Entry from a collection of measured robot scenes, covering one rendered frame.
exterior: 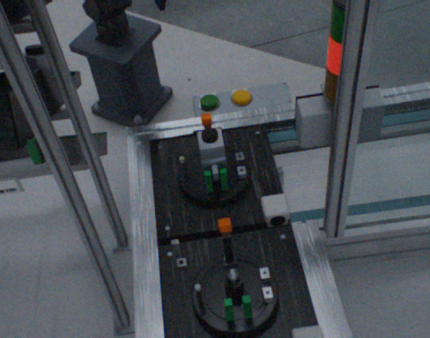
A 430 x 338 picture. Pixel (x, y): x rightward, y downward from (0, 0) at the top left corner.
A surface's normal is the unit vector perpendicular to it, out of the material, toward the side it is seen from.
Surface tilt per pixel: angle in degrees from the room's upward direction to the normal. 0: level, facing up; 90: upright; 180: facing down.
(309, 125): 90
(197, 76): 0
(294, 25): 0
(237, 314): 0
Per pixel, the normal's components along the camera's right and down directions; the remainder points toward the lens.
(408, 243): 0.13, 0.75
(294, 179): -0.08, -0.64
